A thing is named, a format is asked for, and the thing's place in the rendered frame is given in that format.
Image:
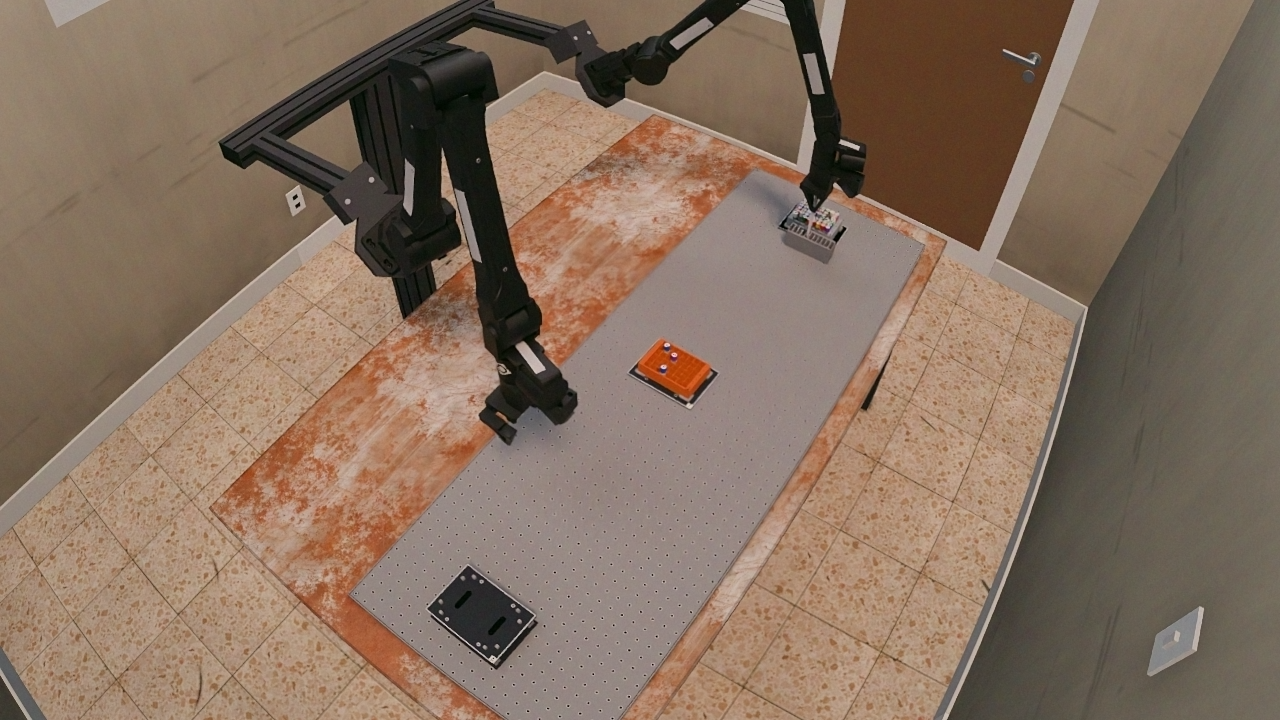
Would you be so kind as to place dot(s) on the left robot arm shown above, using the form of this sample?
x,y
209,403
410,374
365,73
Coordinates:
x,y
649,67

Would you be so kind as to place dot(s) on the orange grid tube rack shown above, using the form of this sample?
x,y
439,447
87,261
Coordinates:
x,y
682,380

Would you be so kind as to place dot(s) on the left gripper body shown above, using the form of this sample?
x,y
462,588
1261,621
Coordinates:
x,y
809,182

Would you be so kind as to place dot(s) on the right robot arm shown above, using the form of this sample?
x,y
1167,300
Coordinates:
x,y
510,318

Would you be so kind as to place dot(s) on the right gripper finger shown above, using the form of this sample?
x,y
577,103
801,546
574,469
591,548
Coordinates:
x,y
508,431

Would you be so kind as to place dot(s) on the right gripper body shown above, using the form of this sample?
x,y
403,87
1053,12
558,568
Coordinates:
x,y
495,402

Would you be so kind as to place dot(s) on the grey slotted rack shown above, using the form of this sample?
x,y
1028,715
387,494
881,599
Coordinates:
x,y
812,245

